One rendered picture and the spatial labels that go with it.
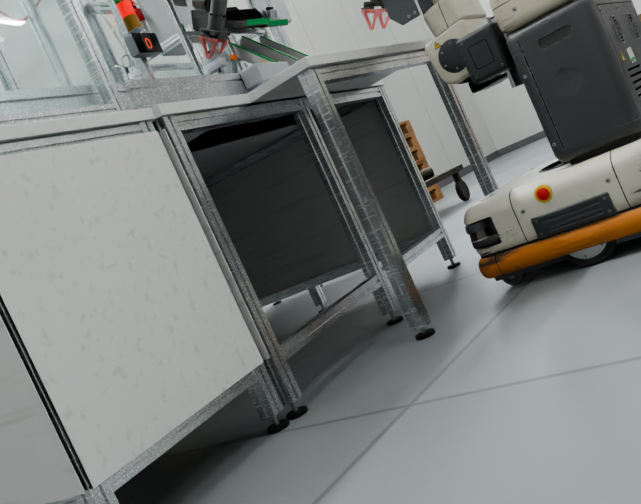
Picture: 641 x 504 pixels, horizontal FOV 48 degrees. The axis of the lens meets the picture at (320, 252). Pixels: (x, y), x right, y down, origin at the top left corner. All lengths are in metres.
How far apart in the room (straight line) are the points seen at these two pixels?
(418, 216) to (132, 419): 1.97
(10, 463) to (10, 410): 0.12
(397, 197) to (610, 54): 1.38
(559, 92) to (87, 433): 1.47
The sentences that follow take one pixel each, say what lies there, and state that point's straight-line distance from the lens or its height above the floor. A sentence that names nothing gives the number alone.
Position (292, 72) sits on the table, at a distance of 2.10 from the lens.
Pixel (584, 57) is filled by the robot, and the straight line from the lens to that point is 2.10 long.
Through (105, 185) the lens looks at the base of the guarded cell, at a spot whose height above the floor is 0.70.
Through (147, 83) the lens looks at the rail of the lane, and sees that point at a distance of 2.01.
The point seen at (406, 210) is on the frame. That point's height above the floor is 0.30.
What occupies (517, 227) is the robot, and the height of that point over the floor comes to 0.17.
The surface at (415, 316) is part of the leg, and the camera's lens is 2.09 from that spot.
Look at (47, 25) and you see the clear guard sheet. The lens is 1.83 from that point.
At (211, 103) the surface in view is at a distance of 2.04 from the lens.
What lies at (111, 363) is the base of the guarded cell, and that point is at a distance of 1.50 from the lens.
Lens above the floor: 0.46
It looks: 3 degrees down
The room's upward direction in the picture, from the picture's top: 24 degrees counter-clockwise
